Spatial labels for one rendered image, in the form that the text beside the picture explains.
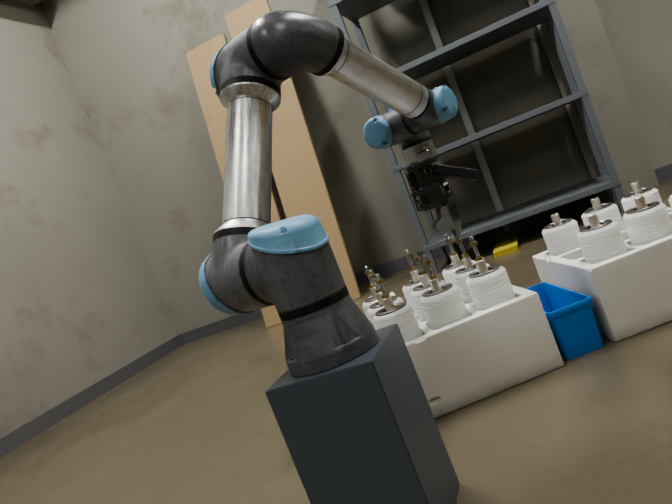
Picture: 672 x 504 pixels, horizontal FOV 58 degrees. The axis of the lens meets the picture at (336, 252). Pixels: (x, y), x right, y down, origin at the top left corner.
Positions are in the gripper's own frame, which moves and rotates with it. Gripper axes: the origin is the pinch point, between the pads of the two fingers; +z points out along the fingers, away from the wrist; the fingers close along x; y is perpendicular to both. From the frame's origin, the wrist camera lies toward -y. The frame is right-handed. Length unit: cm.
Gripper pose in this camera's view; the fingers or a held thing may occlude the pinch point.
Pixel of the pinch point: (459, 232)
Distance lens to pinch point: 155.2
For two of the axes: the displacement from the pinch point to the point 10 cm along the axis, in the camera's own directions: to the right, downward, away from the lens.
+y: -9.2, 3.7, -0.9
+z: 3.6, 9.3, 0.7
